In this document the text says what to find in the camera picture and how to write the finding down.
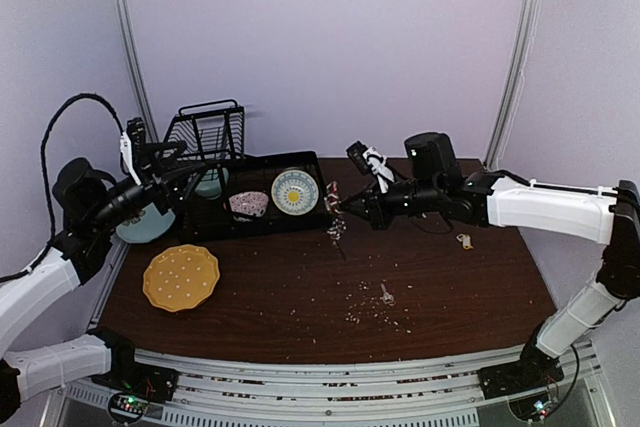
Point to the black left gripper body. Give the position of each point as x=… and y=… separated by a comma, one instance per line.
x=156, y=190

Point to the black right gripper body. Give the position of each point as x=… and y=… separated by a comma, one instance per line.
x=373, y=208

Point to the red handled keyring with keys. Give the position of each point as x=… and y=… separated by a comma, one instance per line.
x=337, y=227

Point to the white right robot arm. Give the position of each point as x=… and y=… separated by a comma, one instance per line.
x=608, y=216

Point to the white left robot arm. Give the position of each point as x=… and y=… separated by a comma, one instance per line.
x=93, y=204

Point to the light blue plate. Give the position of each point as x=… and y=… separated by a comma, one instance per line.
x=149, y=226

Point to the pink patterned bowl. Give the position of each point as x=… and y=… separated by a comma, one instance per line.
x=248, y=206

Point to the loose silver key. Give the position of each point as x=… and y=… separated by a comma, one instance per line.
x=386, y=297

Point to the yellow dotted plate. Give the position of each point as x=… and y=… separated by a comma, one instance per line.
x=180, y=278

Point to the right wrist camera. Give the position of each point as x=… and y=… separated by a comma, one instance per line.
x=369, y=161

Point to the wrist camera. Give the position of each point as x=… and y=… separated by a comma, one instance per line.
x=133, y=151
x=369, y=161

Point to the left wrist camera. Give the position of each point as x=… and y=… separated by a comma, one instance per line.
x=133, y=151

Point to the black wire dish rack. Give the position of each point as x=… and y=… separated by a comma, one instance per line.
x=214, y=133

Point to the right aluminium frame post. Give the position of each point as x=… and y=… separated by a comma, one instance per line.
x=524, y=39

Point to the aluminium frame post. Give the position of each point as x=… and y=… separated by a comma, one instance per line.
x=134, y=69
x=524, y=39

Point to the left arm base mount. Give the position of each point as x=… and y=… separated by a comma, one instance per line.
x=137, y=386

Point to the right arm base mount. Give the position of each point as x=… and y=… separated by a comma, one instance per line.
x=536, y=386

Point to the left aluminium frame post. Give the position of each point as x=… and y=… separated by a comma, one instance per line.
x=134, y=69

